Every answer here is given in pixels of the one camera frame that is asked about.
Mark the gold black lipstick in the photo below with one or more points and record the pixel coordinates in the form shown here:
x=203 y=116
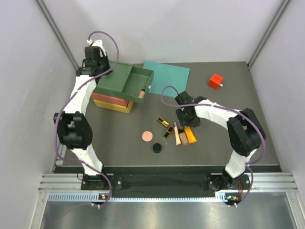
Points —
x=162 y=122
x=168 y=132

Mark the beige foundation bottle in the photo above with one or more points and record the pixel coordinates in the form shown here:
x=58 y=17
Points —
x=183 y=139

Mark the green top drawer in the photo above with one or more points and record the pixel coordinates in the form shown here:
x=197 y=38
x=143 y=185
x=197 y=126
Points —
x=136 y=80

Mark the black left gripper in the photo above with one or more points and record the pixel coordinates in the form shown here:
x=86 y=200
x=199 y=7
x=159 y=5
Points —
x=106 y=60

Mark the teal mat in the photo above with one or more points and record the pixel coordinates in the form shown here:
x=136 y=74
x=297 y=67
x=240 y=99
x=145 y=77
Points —
x=165 y=75

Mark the orange cream tube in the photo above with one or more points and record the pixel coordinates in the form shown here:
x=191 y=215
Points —
x=189 y=135

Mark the beige concealer tube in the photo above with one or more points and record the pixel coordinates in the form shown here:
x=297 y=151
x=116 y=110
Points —
x=177 y=136

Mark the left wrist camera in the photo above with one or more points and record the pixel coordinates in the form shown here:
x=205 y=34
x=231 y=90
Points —
x=97 y=43

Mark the aluminium front rail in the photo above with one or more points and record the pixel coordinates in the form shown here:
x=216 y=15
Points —
x=67 y=187

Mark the three-tier drawer organizer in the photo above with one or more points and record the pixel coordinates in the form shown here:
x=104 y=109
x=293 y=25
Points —
x=108 y=92

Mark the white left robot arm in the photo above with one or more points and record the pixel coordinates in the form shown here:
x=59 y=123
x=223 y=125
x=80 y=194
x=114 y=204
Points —
x=71 y=126

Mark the pink round compact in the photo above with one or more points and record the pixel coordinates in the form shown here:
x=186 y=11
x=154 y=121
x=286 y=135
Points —
x=147 y=136

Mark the gold black lipstick upper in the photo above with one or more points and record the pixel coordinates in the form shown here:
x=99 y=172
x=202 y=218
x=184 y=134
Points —
x=162 y=122

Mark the red cube with peg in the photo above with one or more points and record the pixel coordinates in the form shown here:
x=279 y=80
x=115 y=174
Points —
x=215 y=81

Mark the gold black lipstick lower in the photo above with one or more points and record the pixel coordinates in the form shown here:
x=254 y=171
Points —
x=168 y=132

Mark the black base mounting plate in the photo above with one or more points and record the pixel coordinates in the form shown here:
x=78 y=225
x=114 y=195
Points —
x=162 y=181

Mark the foundation bottle black cap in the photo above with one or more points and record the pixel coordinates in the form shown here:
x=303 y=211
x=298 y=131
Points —
x=142 y=93

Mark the yellow bottom drawer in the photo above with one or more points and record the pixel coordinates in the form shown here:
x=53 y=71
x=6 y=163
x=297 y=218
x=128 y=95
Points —
x=129 y=107

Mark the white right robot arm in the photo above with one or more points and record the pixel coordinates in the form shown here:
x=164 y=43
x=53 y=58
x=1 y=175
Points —
x=246 y=134

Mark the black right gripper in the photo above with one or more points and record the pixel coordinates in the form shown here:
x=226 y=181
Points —
x=183 y=122

